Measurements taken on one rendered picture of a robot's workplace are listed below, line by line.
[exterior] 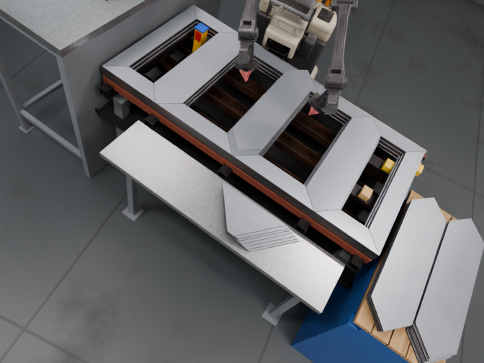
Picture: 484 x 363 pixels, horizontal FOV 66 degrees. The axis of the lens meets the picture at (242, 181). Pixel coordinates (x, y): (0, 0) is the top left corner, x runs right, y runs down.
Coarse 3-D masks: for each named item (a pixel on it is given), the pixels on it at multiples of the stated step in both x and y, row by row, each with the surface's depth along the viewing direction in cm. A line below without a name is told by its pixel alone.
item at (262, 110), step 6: (258, 102) 191; (252, 108) 188; (258, 108) 189; (264, 108) 190; (258, 114) 187; (264, 114) 188; (270, 114) 188; (276, 114) 189; (270, 120) 186; (276, 120) 187; (282, 120) 188; (276, 126) 185
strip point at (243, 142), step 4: (236, 132) 178; (236, 136) 176; (240, 136) 177; (244, 136) 177; (236, 140) 175; (240, 140) 175; (244, 140) 176; (248, 140) 177; (236, 144) 174; (240, 144) 174; (244, 144) 175; (248, 144) 176; (252, 144) 176; (256, 144) 177; (240, 148) 173; (244, 148) 174; (248, 148) 174; (252, 148) 175; (256, 148) 175; (260, 148) 176
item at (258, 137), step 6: (240, 120) 182; (234, 126) 179; (240, 126) 180; (246, 126) 181; (252, 126) 182; (240, 132) 178; (246, 132) 179; (252, 132) 180; (258, 132) 181; (252, 138) 178; (258, 138) 179; (264, 138) 179; (270, 138) 180; (258, 144) 177; (264, 144) 178
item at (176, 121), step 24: (192, 24) 213; (168, 48) 203; (264, 72) 211; (144, 96) 177; (192, 96) 185; (312, 96) 205; (288, 120) 192; (384, 144) 200; (240, 168) 174; (384, 192) 182; (312, 216) 168
